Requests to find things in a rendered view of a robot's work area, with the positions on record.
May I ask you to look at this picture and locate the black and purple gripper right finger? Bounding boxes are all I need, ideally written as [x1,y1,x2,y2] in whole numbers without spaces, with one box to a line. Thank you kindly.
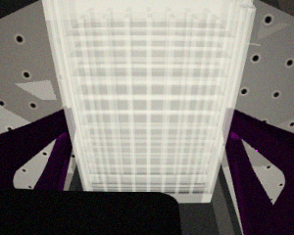
[225,109,294,235]

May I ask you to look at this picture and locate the black rack with upright posts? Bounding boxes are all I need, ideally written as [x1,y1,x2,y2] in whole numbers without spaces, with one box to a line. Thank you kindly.
[0,0,294,235]

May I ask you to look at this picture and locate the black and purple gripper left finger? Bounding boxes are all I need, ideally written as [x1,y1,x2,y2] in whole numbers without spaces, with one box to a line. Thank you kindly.
[0,109,73,190]

